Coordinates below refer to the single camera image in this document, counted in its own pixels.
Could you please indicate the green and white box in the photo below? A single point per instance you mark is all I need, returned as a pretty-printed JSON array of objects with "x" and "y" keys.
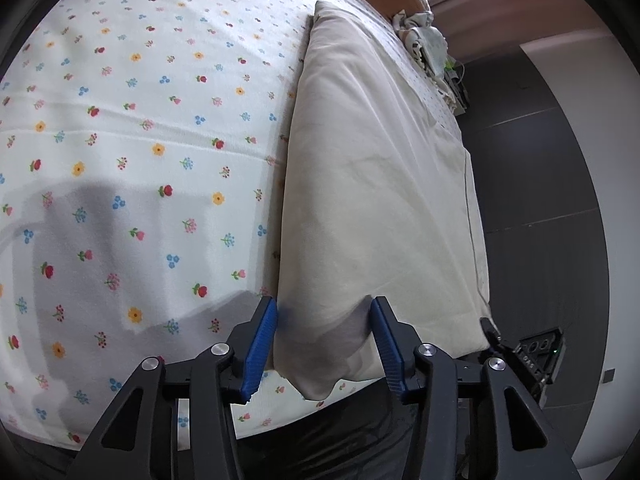
[{"x": 457, "y": 90}]

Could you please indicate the dark wall socket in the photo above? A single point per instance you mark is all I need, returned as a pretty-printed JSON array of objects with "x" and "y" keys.
[{"x": 609, "y": 376}]

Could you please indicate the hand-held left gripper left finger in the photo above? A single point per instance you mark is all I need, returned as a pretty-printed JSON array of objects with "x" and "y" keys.
[{"x": 260, "y": 345}]

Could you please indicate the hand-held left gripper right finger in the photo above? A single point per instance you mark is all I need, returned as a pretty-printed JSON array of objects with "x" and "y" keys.
[{"x": 387, "y": 345}]

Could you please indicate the beige jacket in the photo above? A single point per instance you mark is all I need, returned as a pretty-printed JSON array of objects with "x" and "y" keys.
[{"x": 375, "y": 185}]

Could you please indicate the crumpled pale clothes pile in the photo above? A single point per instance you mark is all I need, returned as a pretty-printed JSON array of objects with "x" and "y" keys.
[{"x": 425, "y": 40}]

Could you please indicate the floral bed sheet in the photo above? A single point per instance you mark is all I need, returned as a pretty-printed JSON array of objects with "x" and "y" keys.
[{"x": 150, "y": 110}]

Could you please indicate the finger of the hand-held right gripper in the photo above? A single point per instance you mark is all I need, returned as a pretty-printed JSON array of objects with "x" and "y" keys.
[{"x": 491, "y": 337}]

